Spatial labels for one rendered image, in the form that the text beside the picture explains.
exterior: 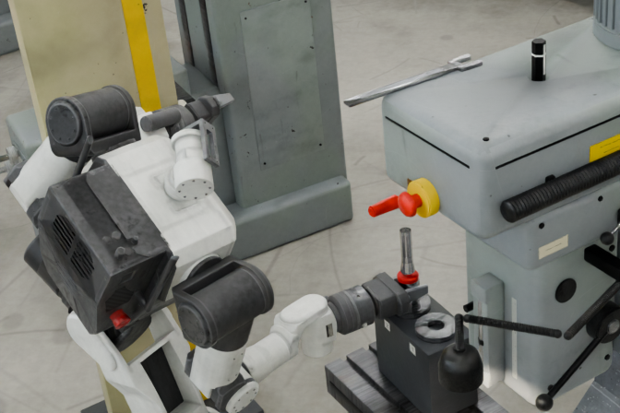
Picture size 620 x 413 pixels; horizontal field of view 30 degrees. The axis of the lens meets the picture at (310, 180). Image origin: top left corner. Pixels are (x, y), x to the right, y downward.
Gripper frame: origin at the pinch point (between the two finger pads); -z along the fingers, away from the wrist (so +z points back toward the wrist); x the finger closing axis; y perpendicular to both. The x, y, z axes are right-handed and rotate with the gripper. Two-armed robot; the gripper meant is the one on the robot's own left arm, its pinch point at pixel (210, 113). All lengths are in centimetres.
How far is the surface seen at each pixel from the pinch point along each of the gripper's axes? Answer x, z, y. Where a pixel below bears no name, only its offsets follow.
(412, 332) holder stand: 10, 2, -66
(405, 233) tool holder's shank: 23, 0, -49
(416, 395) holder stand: 0, 1, -77
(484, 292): 52, 38, -69
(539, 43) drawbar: 87, 36, -44
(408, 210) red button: 61, 55, -52
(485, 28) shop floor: -117, -408, 49
